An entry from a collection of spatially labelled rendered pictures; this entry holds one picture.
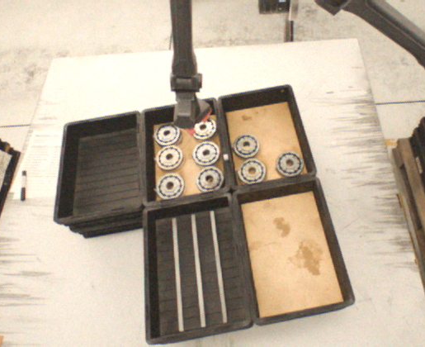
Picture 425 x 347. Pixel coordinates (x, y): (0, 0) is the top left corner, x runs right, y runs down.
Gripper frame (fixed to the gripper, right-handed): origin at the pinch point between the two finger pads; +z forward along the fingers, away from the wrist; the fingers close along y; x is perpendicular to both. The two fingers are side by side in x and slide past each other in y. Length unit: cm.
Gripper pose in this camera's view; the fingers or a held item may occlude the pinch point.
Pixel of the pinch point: (197, 126)
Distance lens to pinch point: 118.3
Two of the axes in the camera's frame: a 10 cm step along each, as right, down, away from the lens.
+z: 0.7, 5.3, 8.5
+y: 5.8, -7.1, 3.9
